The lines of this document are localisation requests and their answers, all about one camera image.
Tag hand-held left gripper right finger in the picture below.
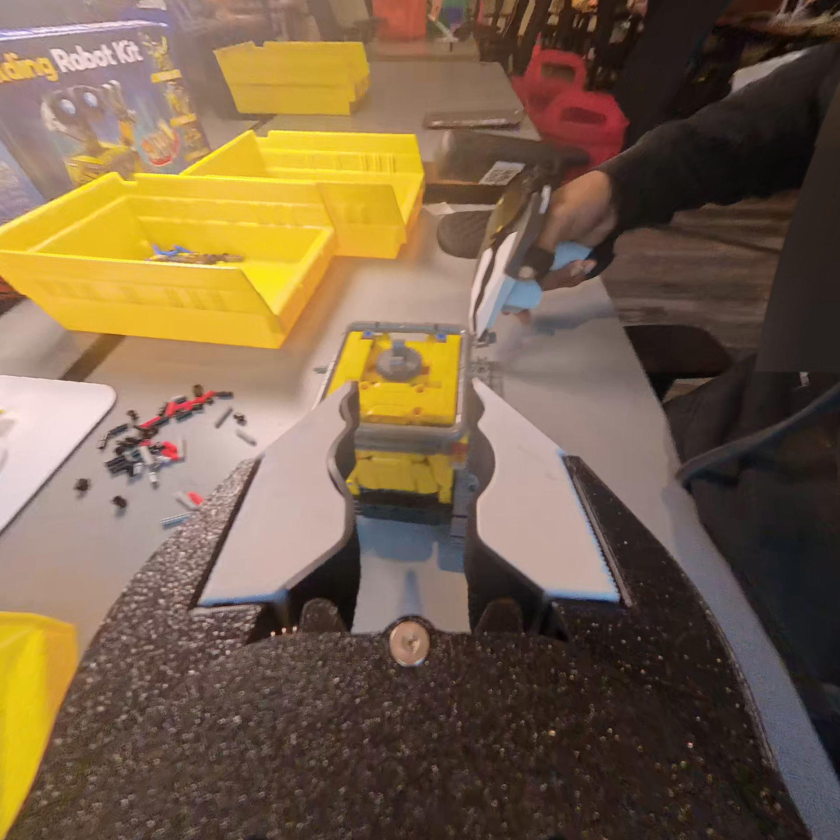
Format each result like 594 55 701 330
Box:
465 379 622 634

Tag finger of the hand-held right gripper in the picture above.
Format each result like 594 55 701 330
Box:
481 189 547 333
470 225 511 333

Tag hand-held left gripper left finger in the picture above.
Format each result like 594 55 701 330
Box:
197 381 362 634

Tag grey toy track chain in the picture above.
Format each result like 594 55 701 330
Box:
453 328 509 532

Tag black yellow toy brick vehicle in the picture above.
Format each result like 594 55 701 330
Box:
315 320 483 526

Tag person's right forearm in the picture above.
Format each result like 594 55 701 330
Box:
594 39 840 234

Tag light grey desk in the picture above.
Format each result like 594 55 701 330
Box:
0 203 840 840

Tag person's right hand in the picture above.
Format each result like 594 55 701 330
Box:
517 171 621 326

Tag black flat device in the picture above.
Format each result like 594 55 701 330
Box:
423 112 524 131

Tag black quilted pad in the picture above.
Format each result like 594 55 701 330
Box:
436 210 501 260

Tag red plastic object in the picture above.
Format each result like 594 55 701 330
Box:
512 45 589 114
543 88 631 166

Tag grey table with wood edge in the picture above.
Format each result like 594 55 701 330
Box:
259 59 542 206

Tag cluster of small brick parts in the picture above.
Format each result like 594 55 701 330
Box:
98 384 234 487

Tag yellow plastic bin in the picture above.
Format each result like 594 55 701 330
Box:
214 41 371 117
184 129 426 259
0 172 339 349
0 610 80 837

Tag dark rounded object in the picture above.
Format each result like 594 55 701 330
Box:
623 325 734 396

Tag white base board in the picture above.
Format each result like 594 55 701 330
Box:
0 375 117 534

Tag small parts inside bin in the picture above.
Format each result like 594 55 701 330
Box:
147 243 245 265

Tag blue printed kit box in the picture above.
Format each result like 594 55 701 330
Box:
0 20 212 206

